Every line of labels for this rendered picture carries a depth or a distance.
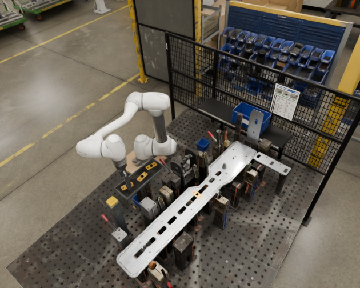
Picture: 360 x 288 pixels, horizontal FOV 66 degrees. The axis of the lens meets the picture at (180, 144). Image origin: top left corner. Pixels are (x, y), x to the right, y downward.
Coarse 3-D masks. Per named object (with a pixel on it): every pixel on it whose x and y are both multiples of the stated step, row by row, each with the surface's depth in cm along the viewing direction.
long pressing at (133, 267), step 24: (240, 144) 240; (216, 168) 223; (240, 168) 222; (216, 192) 207; (168, 216) 194; (192, 216) 193; (144, 240) 182; (168, 240) 182; (120, 264) 172; (144, 264) 171
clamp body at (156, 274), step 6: (156, 264) 165; (150, 270) 162; (156, 270) 162; (162, 270) 164; (150, 276) 167; (156, 276) 160; (162, 276) 160; (168, 276) 165; (156, 282) 166; (162, 282) 162
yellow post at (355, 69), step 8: (352, 56) 180; (352, 64) 183; (344, 72) 190; (352, 72) 186; (344, 80) 192; (352, 80) 189; (344, 88) 195; (352, 88) 191; (336, 104) 205; (344, 104) 201; (328, 112) 213; (344, 112) 211; (328, 120) 217; (336, 120) 212; (336, 128) 219; (320, 144) 234; (328, 144) 229; (312, 152) 244; (312, 160) 248; (320, 160) 243
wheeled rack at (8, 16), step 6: (6, 12) 716; (12, 12) 705; (6, 18) 681; (12, 18) 673; (18, 18) 679; (24, 18) 680; (0, 24) 656; (6, 24) 659; (12, 24) 665; (18, 24) 689
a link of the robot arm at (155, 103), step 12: (144, 96) 204; (156, 96) 204; (168, 96) 209; (144, 108) 207; (156, 108) 206; (168, 108) 210; (156, 120) 220; (156, 132) 235; (156, 144) 248; (168, 144) 249
